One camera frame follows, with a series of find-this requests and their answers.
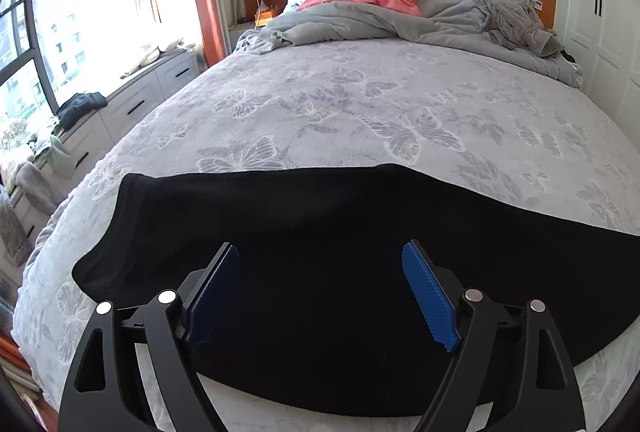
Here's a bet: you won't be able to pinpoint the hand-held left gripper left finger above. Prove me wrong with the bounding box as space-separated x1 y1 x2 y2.
57 242 241 432

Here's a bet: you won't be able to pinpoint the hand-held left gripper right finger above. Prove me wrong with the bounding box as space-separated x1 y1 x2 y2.
401 239 587 432

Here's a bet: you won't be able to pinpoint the black pants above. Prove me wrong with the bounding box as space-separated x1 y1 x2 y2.
72 164 640 418

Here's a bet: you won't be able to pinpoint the white window seat cabinet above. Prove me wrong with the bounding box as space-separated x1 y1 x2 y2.
0 49 208 263

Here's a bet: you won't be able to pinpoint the pile of light clothes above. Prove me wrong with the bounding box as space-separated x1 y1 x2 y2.
0 132 76 215

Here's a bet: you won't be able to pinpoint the dark clothes pile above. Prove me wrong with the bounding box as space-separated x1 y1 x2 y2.
54 92 108 130

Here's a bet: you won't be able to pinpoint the beige cloth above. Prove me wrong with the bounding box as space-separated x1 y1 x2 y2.
120 39 198 78

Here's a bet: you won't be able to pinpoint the grey duvet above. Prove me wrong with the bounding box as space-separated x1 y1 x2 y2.
232 0 583 88

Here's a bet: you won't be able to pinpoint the crumpled grey garment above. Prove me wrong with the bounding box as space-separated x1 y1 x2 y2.
482 0 563 58

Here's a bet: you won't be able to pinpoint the white wardrobe doors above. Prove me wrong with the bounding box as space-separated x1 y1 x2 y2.
552 0 640 118

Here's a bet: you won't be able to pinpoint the black framed window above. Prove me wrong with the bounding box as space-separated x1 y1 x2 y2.
0 0 66 123

